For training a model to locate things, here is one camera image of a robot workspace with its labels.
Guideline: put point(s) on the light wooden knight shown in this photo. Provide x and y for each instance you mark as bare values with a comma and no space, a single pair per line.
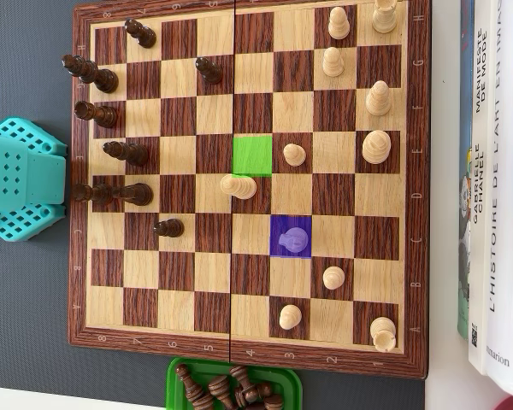
294,240

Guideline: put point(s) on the teal robot base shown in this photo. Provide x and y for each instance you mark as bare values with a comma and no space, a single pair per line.
34,179

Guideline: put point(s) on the captured dark chess piece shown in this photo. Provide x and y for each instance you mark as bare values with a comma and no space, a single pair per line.
252,395
240,376
220,388

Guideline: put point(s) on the light wooden pawn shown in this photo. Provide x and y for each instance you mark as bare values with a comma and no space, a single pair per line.
295,155
334,277
290,317
339,25
333,64

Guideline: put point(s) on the dark wooden pawn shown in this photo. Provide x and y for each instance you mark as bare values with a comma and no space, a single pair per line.
209,72
171,228
143,35

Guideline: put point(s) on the wooden folding chessboard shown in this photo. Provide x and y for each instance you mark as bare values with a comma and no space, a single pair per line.
179,273

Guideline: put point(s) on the dark wooden king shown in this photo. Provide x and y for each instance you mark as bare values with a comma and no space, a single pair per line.
132,194

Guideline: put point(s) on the light wooden king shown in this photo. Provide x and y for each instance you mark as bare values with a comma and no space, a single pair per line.
376,147

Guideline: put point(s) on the dark wooden bishop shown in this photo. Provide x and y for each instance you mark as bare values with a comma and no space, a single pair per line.
130,153
102,79

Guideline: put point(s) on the light wooden bishop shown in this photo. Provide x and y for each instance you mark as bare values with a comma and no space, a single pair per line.
378,100

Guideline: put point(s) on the green plastic tray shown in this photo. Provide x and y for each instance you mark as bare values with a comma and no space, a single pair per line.
284,380

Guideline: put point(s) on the light wooden rook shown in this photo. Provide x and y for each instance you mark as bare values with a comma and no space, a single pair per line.
385,19
383,333

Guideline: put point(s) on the dark wooden rook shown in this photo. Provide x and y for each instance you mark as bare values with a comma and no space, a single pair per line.
100,114

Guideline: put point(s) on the captured dark bishop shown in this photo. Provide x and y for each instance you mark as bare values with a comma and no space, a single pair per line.
194,389

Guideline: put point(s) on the captured dark pawn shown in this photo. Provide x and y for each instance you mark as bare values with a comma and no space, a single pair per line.
273,401

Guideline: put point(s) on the book with teal illustrated spine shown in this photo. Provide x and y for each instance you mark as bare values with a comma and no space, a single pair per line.
464,171

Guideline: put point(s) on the white Gabrielle Chanel book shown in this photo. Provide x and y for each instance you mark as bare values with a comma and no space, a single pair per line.
479,277

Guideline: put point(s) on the white art history book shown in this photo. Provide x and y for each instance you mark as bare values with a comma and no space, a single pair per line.
504,256

